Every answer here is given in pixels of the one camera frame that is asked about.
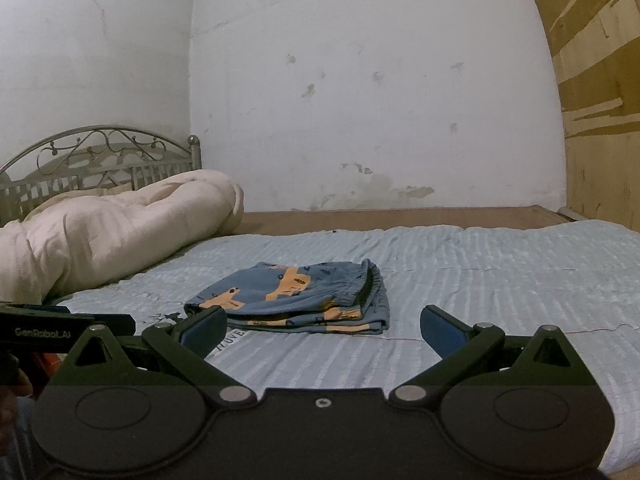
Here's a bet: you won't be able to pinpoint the brown wooden bed frame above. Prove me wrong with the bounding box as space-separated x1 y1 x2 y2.
234 204 576 237

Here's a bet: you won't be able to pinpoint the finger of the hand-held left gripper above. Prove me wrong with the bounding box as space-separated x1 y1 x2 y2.
20 302 72 315
92 313 137 339

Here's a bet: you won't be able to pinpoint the plywood panel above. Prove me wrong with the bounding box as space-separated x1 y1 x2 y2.
517 0 640 235

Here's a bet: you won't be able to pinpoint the cream rolled comforter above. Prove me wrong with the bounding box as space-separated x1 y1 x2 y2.
0 169 245 307

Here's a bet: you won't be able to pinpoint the metal scrollwork headboard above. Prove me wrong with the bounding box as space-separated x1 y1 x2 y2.
0 127 204 228

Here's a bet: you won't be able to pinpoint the light blue bed blanket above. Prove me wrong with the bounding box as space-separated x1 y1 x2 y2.
45 220 640 476

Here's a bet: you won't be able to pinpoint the blue printed pants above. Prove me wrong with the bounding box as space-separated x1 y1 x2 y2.
183 258 391 336

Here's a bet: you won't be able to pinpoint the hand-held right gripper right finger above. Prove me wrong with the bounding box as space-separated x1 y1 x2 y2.
388 304 600 406

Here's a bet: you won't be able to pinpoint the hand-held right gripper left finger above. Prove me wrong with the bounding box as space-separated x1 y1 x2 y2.
50 305 258 406

